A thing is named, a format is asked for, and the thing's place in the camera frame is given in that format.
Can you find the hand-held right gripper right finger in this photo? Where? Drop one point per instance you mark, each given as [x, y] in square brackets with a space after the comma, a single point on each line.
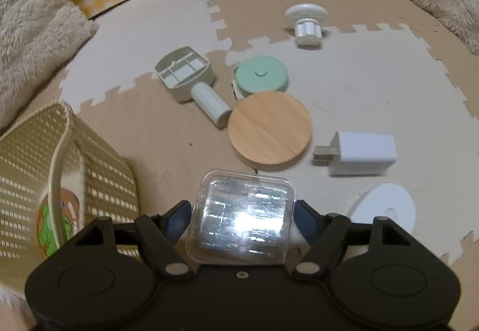
[305, 220]

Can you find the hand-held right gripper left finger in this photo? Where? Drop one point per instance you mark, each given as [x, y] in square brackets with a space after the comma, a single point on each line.
[180, 219]

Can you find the clear plastic box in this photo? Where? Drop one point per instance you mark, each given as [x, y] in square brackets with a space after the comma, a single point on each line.
[243, 218]

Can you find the white oval plastic plate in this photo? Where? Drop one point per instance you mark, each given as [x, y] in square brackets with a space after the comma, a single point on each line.
[389, 200]

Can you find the white usb charger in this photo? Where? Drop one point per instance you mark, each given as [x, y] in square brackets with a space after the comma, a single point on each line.
[365, 153]

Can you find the cream perforated plastic basket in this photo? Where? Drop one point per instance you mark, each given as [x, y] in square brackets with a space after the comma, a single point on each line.
[104, 166]

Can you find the round wooden lid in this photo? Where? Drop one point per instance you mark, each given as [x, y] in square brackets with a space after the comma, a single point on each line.
[269, 128]

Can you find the round coaster with green print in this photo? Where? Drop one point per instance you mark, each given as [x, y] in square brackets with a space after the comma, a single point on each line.
[46, 233]

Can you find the beige and white foam mat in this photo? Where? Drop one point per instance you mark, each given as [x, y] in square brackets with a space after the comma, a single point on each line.
[366, 84]

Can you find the mint green round tape measure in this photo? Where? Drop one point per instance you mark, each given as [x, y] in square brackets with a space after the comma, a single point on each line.
[262, 73]

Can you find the white suction knob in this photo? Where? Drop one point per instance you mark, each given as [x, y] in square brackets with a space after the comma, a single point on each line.
[305, 14]

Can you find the grey fluffy cushion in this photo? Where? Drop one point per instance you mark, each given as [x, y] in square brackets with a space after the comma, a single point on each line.
[33, 27]

